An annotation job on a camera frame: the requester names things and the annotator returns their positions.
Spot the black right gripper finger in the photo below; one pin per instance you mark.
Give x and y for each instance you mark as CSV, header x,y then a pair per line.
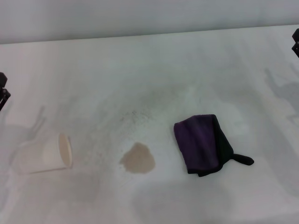
x,y
296,50
296,35

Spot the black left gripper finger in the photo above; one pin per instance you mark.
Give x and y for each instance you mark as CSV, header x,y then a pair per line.
x,y
2,79
5,95

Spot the white paper cup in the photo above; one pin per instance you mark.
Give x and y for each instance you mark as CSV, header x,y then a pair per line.
x,y
42,156

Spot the purple black rag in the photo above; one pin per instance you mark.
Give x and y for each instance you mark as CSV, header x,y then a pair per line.
x,y
198,142

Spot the brown water stain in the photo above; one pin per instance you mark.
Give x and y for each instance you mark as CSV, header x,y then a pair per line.
x,y
138,159

